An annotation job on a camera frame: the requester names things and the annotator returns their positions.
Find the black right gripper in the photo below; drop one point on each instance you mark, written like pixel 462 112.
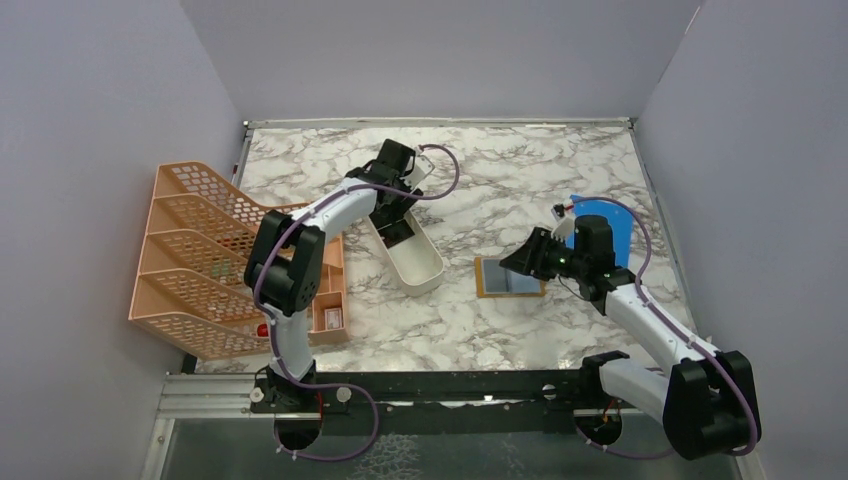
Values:
pixel 531 257

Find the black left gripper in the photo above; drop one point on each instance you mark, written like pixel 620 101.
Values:
pixel 397 206

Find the yellow leather card holder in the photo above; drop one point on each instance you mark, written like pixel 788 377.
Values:
pixel 494 281

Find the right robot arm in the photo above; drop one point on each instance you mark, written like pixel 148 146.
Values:
pixel 704 398

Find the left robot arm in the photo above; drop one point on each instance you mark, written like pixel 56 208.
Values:
pixel 284 269

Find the white plastic card tray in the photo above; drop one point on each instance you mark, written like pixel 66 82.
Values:
pixel 416 263

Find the peach plastic file rack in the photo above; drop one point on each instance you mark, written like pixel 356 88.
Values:
pixel 189 288

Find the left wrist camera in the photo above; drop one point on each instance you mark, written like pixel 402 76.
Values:
pixel 421 169

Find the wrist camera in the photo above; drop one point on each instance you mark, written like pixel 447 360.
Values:
pixel 565 217
pixel 421 169

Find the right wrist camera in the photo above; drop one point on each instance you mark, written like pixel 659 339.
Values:
pixel 565 217

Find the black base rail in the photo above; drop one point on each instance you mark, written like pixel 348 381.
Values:
pixel 433 402

